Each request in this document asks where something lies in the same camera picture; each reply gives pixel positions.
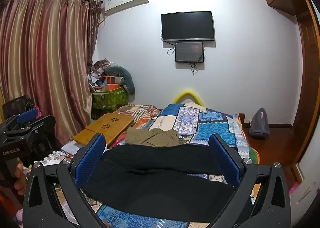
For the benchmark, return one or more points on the striped pink curtain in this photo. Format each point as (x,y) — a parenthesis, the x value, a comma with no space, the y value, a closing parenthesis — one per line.
(45,55)

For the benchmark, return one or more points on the white cloth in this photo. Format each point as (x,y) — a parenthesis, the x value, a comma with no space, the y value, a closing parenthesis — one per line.
(62,150)

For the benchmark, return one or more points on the striped orange blanket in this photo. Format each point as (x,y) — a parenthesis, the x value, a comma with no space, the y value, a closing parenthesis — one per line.
(140,113)

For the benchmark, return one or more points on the wooden lap desk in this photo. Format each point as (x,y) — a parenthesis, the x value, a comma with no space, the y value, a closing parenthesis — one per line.
(105,125)

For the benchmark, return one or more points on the person's left hand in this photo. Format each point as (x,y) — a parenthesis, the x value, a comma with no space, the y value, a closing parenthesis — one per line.
(20,178)

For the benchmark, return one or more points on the black chair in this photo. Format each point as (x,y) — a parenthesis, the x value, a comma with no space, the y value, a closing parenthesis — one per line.
(15,105)

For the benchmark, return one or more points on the black pants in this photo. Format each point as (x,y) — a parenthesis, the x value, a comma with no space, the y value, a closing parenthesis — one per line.
(160,180)

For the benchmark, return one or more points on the grey pillow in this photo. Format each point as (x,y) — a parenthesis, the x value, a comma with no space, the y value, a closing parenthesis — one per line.
(125,78)

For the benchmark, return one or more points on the grey bag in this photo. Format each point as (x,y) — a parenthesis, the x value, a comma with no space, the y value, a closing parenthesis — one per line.
(258,124)

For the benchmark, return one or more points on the khaki pants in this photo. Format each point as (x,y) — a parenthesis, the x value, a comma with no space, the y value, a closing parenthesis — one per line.
(152,137)

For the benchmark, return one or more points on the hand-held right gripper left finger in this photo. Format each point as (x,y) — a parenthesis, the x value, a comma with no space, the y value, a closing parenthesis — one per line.
(90,160)

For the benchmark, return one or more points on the wooden door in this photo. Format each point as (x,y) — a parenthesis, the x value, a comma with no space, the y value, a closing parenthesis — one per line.
(308,68)

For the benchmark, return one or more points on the black wall television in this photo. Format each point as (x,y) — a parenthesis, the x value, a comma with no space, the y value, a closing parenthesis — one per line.
(187,25)

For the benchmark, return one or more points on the pile of clutter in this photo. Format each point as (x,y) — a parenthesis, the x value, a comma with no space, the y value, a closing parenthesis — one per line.
(100,73)

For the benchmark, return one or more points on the green storage box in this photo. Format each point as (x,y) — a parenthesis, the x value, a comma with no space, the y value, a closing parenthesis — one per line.
(110,99)

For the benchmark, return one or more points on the patchwork blanket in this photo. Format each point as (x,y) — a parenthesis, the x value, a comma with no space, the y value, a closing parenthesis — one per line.
(215,128)

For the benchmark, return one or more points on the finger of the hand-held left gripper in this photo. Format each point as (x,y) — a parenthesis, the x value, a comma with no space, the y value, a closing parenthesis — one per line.
(27,115)

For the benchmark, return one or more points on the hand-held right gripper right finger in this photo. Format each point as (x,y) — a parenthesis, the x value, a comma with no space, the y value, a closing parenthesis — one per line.
(225,160)

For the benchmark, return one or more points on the small black monitor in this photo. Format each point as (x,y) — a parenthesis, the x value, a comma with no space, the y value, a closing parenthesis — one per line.
(189,51)

